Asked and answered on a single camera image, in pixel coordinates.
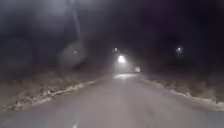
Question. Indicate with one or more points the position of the street lamp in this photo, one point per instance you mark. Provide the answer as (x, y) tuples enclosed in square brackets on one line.
[(121, 59), (179, 49)]

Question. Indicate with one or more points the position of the vehicle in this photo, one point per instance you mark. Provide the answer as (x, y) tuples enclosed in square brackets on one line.
[(137, 69)]

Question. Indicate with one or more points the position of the grey asphalt road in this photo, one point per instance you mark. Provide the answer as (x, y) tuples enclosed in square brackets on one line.
[(120, 103)]

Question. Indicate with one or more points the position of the pale rough roadside verge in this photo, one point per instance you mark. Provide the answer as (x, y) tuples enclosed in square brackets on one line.
[(40, 88), (190, 90)]

